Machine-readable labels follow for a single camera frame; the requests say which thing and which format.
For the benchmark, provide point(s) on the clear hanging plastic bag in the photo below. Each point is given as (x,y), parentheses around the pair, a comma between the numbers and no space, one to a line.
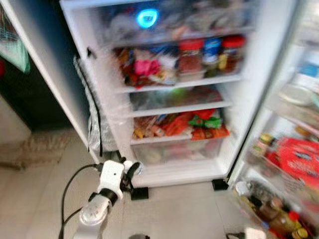
(94,124)

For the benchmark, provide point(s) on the blue glowing fridge control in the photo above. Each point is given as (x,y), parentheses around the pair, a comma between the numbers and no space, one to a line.
(147,18)

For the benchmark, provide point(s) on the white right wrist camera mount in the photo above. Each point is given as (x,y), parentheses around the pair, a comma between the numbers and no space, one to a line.
(255,234)

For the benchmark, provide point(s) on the pink food package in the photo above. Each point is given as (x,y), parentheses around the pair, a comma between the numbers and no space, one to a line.
(146,67)

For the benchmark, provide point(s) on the red carton box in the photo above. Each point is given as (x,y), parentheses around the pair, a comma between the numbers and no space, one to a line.
(299,162)

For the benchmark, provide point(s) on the dark fridge door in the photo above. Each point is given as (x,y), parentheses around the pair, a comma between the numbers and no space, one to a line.
(47,55)

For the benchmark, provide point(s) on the green food bag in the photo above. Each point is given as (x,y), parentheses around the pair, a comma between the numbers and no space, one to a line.
(205,122)

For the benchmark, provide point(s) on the brown floor mat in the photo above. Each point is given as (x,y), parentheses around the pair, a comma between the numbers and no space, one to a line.
(35,149)

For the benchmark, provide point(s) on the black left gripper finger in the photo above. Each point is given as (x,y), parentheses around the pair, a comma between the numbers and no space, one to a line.
(129,165)
(136,177)

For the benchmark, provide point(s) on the clear crisper drawer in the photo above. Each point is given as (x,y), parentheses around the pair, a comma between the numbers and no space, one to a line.
(177,152)

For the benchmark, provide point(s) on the small silver white can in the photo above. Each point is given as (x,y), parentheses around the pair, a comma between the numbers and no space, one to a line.
(138,167)

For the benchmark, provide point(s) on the red-lidded jar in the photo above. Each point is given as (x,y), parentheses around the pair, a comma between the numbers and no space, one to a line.
(233,54)
(191,59)

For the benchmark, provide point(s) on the white fridge door with shelves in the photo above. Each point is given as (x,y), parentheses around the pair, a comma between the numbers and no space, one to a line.
(279,119)

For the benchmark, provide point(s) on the yellow-capped bottle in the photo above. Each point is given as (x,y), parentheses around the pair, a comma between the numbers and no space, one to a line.
(299,233)

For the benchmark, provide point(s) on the brown sauce bottle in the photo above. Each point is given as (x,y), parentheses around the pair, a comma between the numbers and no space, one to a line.
(274,216)

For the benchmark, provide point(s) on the blue-lidded jar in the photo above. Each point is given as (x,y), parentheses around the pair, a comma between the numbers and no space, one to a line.
(212,52)

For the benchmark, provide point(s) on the green hanging cloth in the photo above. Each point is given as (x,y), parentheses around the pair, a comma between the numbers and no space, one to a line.
(12,45)

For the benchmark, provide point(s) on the white open fridge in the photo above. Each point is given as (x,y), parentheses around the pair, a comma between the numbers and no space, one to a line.
(249,99)

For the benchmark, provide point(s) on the black fridge foot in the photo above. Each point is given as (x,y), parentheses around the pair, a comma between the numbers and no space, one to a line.
(139,193)
(220,184)

